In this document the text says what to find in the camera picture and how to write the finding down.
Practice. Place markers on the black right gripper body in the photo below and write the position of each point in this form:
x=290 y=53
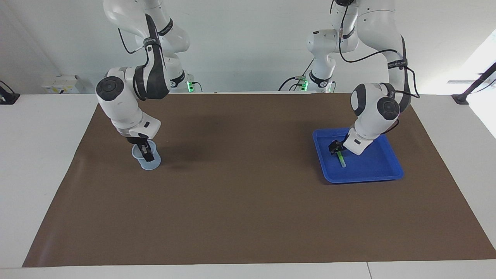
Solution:
x=137 y=140

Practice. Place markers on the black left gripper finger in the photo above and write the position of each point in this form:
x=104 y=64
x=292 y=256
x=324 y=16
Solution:
x=332 y=148
x=341 y=149

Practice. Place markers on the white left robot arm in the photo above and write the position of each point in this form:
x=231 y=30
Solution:
x=374 y=112

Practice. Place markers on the white power box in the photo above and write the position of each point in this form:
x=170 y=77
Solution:
x=58 y=83

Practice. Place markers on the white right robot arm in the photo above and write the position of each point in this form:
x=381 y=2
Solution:
x=120 y=104

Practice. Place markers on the translucent plastic cup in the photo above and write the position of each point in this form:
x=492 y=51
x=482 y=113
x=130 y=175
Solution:
x=151 y=166

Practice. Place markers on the blue plastic tray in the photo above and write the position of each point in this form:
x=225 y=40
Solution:
x=372 y=170

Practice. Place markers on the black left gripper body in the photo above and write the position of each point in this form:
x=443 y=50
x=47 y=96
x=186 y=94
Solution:
x=343 y=140

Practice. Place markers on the black camera stand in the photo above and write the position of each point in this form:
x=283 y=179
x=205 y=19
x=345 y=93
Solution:
x=460 y=99

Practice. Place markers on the green pen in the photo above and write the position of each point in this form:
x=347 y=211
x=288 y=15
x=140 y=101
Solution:
x=342 y=159

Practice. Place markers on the brown table mat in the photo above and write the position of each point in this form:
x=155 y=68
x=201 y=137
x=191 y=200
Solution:
x=248 y=213

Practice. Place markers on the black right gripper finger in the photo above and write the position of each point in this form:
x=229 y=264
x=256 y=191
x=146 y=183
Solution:
x=149 y=155

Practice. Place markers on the black table clamp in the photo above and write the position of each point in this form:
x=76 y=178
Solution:
x=7 y=99

